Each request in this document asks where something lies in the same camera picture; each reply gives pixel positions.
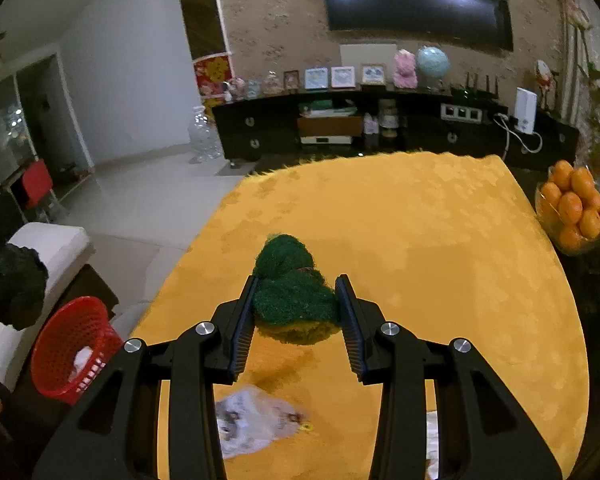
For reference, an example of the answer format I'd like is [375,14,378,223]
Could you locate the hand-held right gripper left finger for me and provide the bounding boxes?
[30,274,261,480]

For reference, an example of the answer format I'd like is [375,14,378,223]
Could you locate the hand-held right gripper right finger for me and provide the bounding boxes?
[334,274,563,480]

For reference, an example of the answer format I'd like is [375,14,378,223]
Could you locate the clear plastic bag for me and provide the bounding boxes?
[215,385,313,461]

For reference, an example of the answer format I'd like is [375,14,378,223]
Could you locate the red plastic mesh basket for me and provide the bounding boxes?
[30,296,124,406]

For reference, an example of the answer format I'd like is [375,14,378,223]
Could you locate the yellow fuzzy blanket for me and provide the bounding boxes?
[130,152,588,480]

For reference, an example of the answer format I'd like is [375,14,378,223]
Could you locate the white paper sheet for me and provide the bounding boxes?
[425,409,441,480]

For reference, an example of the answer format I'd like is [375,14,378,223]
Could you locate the clear plastic water jug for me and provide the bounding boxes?
[187,105,223,163]

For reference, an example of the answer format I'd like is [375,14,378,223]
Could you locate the black television cabinet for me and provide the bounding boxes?
[212,87,581,173]

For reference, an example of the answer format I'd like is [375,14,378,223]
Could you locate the wooden box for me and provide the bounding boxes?
[296,115,363,146]

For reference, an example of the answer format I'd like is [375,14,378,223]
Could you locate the stacked jars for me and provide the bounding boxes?
[377,100,401,141]

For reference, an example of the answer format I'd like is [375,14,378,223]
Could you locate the white cushioned ottoman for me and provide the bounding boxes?
[0,222,121,393]

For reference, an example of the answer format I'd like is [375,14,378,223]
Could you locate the green cloth bundle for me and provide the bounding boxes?
[300,100,356,116]

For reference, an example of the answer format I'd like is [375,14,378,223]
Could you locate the glass fruit bowl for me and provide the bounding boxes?
[536,180,600,258]

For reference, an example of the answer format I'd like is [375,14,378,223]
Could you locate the white socket panel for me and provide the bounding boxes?
[440,102,482,122]

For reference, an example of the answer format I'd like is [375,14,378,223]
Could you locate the red chair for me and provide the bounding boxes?
[22,160,56,211]

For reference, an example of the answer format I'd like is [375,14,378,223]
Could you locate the bowl of oranges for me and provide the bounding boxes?
[540,160,600,253]

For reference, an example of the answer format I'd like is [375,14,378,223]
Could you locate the pink plush toy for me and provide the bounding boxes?
[392,49,420,88]

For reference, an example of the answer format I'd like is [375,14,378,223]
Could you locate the black router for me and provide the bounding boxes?
[450,72,506,103]

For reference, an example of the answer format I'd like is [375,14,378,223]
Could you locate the black chair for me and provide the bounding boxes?
[0,190,26,243]

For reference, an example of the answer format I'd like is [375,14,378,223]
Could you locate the pale blue globe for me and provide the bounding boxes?
[416,46,451,90]

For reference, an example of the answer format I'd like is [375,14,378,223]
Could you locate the white box appliance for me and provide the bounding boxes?
[514,87,538,135]

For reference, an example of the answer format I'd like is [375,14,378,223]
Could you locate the red and white doll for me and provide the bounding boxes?
[535,59,556,111]

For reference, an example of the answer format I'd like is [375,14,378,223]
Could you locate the glass sliding door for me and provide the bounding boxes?
[0,72,36,171]

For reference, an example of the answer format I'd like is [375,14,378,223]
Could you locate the artificial flowers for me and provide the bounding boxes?
[562,0,600,161]

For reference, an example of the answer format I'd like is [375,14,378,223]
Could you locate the white cable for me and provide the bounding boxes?
[494,112,543,158]

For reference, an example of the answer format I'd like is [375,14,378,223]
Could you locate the white picture frame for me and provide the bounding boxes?
[331,66,357,89]

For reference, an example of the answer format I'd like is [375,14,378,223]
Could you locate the blue picture frame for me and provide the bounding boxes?
[304,67,328,91]

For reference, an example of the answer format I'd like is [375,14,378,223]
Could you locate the light picture frame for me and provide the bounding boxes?
[361,63,387,86]

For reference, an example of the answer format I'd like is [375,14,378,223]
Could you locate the red festive wall poster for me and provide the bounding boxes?
[192,52,233,108]

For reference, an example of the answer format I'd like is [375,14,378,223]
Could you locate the beige wall panel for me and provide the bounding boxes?
[340,42,397,86]

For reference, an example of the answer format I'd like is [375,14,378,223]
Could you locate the black wall television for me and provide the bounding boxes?
[317,0,513,52]

